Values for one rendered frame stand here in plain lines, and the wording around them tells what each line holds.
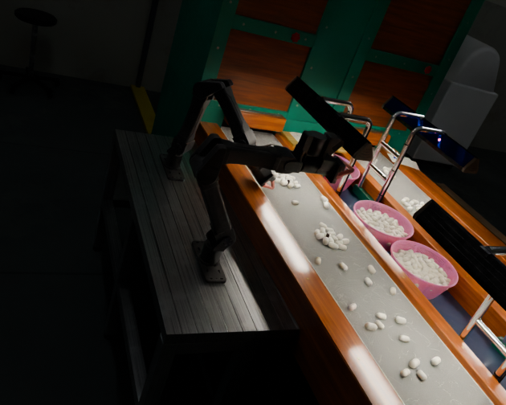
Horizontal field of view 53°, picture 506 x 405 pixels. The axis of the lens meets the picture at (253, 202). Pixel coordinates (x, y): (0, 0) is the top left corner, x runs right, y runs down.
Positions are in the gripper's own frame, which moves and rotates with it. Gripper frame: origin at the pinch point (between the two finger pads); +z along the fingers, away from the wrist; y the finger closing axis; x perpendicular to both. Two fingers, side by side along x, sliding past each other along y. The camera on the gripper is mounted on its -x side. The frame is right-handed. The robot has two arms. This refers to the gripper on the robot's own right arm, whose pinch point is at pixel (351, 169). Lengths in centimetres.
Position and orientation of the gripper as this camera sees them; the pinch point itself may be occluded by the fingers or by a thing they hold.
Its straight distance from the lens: 166.5
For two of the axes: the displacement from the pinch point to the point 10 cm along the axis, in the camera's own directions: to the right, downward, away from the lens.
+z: 8.9, 0.9, 4.5
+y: -3.2, -5.7, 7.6
